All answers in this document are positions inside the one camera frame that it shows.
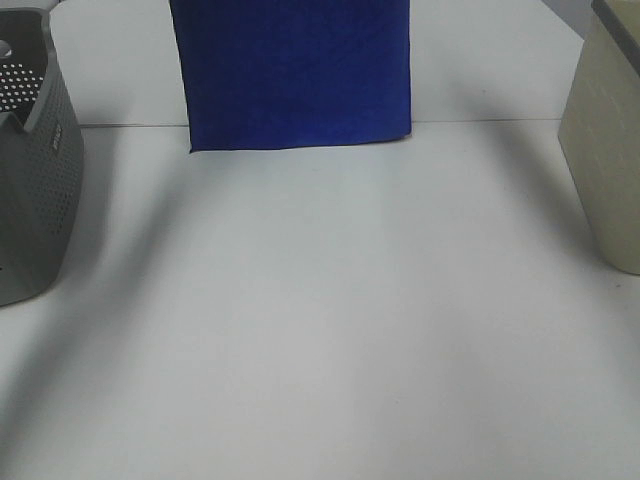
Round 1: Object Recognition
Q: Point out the blue microfibre towel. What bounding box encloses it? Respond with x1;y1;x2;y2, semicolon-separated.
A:
170;0;412;152

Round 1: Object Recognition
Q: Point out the grey perforated plastic basket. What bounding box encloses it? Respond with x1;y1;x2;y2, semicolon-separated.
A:
1;7;84;306

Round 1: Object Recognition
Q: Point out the beige plastic bin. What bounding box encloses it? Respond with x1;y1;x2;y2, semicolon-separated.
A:
558;1;639;274

